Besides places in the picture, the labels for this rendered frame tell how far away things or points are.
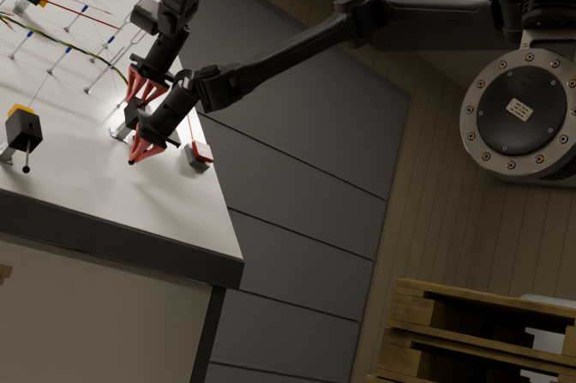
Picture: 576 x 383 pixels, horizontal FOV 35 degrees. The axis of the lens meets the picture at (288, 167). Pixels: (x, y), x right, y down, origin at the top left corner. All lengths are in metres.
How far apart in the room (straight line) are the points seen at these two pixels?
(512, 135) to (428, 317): 1.68
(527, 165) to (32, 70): 1.10
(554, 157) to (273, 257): 4.59
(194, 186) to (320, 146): 4.05
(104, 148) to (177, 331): 0.42
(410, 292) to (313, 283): 3.20
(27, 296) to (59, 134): 0.34
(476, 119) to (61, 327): 0.90
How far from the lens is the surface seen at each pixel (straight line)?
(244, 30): 5.56
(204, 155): 2.17
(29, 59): 2.06
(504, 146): 1.40
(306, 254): 6.13
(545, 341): 6.86
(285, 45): 1.95
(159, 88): 2.03
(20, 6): 2.16
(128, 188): 1.96
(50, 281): 1.84
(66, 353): 1.88
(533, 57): 1.43
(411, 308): 3.05
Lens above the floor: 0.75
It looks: 10 degrees up
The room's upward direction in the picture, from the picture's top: 13 degrees clockwise
